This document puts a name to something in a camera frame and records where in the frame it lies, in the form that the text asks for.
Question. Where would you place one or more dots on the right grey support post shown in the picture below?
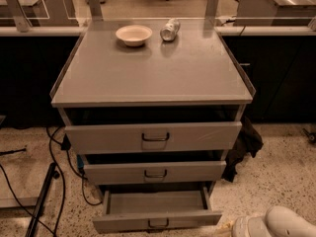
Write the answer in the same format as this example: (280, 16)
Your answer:
(211, 8)

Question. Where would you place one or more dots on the grey bottom drawer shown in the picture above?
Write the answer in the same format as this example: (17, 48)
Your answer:
(155, 211)

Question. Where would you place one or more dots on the grey drawer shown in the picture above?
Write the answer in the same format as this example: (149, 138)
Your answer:
(153, 137)
(155, 211)
(161, 172)

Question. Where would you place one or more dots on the background steel table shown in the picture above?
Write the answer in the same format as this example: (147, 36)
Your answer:
(275, 12)

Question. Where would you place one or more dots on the black cloth on floor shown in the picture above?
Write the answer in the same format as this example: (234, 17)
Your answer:
(248, 141)

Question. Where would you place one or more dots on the white bowl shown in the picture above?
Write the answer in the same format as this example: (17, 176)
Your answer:
(134, 35)

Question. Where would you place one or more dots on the grey support post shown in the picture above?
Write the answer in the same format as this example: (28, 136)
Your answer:
(211, 8)
(95, 9)
(21, 22)

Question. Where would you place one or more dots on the grey drawer cabinet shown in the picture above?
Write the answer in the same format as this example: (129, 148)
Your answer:
(194, 78)

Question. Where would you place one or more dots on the grey top drawer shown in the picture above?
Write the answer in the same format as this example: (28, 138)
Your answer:
(153, 137)

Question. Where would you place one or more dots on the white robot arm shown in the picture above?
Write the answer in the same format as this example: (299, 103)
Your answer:
(278, 221)

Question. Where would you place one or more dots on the grey middle drawer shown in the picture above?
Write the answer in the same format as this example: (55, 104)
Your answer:
(161, 172)

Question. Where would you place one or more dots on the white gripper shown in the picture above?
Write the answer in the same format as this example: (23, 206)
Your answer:
(247, 227)

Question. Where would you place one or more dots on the black metal bar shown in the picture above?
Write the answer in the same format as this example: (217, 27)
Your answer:
(31, 231)

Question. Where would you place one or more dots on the middle grey support post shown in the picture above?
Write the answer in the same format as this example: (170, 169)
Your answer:
(95, 9)

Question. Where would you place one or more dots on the crushed silver can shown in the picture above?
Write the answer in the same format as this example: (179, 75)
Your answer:
(170, 30)

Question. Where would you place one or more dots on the left grey support post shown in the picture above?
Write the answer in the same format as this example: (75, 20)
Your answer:
(21, 22)

